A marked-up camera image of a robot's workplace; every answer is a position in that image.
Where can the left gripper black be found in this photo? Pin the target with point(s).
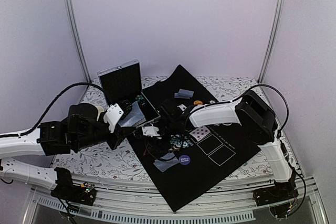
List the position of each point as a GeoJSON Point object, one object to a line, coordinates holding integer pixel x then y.
{"type": "Point", "coordinates": [119, 133]}

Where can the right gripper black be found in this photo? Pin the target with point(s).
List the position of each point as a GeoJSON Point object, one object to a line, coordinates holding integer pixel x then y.
{"type": "Point", "coordinates": [158, 145]}

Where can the chip pile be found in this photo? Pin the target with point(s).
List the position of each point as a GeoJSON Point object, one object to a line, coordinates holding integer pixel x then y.
{"type": "Point", "coordinates": [178, 142]}

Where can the purple small blind button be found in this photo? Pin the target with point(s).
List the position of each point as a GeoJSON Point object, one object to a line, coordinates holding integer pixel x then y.
{"type": "Point", "coordinates": [184, 160]}

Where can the blue playing card deck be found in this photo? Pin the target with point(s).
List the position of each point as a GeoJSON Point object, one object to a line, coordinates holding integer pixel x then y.
{"type": "Point", "coordinates": [134, 118]}

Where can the face up card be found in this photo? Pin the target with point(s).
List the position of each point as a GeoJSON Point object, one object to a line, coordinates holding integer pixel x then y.
{"type": "Point", "coordinates": [200, 133]}
{"type": "Point", "coordinates": [182, 107]}

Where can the green poker chip stack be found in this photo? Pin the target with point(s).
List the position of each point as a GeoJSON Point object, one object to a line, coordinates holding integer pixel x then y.
{"type": "Point", "coordinates": [140, 100]}

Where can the orange big blind button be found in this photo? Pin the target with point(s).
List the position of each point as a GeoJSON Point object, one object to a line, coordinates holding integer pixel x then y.
{"type": "Point", "coordinates": [198, 102]}

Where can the dealt playing card grey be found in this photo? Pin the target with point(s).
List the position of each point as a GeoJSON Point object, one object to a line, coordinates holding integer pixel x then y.
{"type": "Point", "coordinates": [186, 92]}

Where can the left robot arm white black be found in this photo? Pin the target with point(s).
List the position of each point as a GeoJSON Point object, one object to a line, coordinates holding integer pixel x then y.
{"type": "Point", "coordinates": [25, 143]}

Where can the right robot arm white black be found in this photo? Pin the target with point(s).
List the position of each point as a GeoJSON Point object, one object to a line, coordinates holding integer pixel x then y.
{"type": "Point", "coordinates": [256, 118]}

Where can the cream ceramic cup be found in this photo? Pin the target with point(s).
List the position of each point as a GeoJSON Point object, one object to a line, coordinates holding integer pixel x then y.
{"type": "Point", "coordinates": [100, 110]}

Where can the black poker play mat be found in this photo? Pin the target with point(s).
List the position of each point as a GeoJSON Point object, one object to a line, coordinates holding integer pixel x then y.
{"type": "Point", "coordinates": [213, 158]}

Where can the aluminium poker chip case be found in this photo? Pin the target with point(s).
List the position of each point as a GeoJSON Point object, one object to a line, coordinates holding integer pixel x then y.
{"type": "Point", "coordinates": [122, 83]}

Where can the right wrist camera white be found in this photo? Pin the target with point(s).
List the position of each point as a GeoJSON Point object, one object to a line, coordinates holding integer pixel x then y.
{"type": "Point", "coordinates": [150, 131]}

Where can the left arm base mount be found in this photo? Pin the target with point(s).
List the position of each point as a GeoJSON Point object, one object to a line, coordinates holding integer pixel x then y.
{"type": "Point", "coordinates": [65, 189]}

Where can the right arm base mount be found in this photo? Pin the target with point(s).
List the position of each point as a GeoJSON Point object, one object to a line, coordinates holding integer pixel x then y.
{"type": "Point", "coordinates": [278, 192]}

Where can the left aluminium frame post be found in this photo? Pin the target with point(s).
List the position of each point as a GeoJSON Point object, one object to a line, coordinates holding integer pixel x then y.
{"type": "Point", "coordinates": [76, 39]}

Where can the aluminium frame post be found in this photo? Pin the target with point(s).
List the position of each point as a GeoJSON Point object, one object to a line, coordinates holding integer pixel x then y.
{"type": "Point", "coordinates": [271, 40]}
{"type": "Point", "coordinates": [76, 39]}

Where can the right aluminium frame post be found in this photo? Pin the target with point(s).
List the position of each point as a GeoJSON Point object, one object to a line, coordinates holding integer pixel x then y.
{"type": "Point", "coordinates": [271, 40]}

